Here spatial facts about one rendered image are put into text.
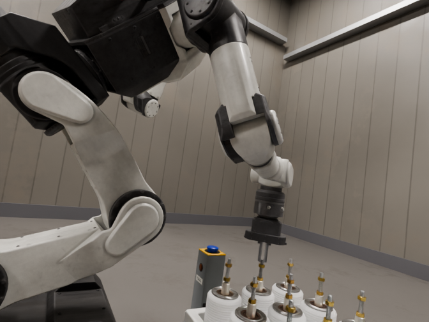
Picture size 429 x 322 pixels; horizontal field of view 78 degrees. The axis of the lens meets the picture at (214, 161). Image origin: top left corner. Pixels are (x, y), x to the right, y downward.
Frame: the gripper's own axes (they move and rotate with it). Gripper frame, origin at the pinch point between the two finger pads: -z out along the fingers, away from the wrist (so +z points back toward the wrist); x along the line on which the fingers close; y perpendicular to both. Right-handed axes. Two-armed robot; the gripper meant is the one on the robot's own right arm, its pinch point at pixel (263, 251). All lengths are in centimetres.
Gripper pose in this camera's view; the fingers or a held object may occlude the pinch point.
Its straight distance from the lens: 85.2
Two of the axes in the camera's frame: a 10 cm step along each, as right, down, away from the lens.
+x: -9.7, -1.2, 2.1
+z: 1.4, -9.9, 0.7
